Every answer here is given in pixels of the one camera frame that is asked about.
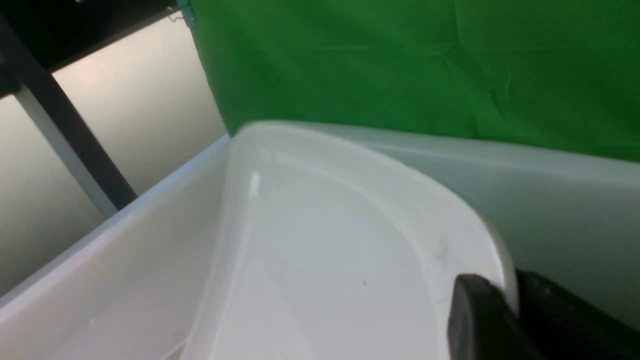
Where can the white square rice plate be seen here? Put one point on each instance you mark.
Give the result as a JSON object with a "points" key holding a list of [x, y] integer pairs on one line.
{"points": [[329, 250]]}

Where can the large white plastic tub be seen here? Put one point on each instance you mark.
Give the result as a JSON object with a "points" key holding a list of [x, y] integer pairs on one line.
{"points": [[129, 290]]}

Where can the green backdrop cloth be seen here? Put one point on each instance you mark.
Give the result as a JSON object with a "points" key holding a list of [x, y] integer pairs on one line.
{"points": [[556, 74]]}

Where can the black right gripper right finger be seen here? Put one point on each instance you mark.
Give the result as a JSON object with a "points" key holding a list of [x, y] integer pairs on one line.
{"points": [[563, 326]]}

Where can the black metal frame post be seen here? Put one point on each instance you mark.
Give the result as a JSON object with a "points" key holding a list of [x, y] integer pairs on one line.
{"points": [[62, 126]]}

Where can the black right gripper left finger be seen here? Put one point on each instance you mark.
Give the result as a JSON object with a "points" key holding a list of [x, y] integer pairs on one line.
{"points": [[481, 325]]}

